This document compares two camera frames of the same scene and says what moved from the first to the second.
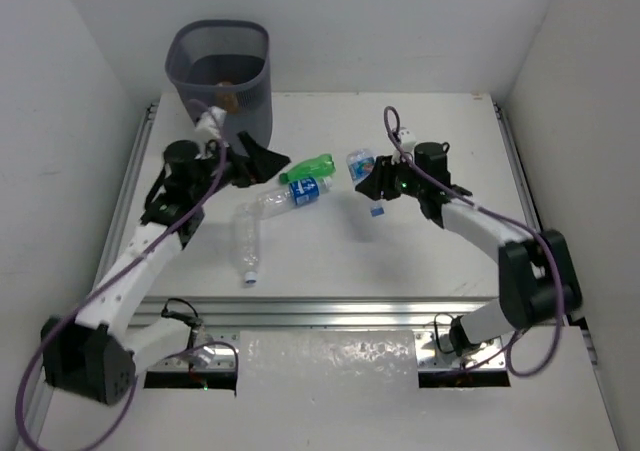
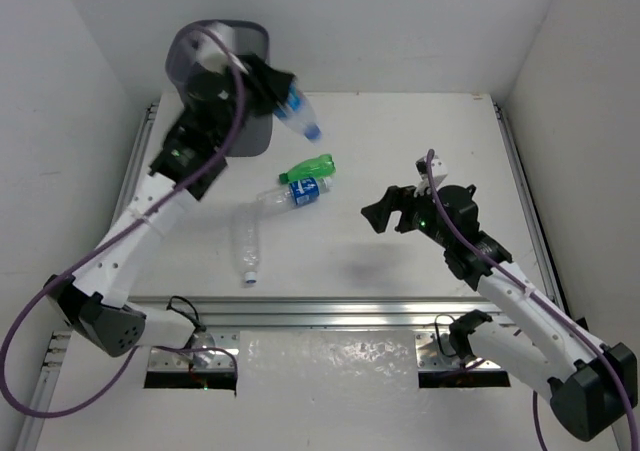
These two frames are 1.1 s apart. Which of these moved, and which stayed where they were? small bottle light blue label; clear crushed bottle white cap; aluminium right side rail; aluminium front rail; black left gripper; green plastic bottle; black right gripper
Moved: black right gripper; black left gripper; small bottle light blue label
Stayed: aluminium front rail; aluminium right side rail; clear crushed bottle white cap; green plastic bottle
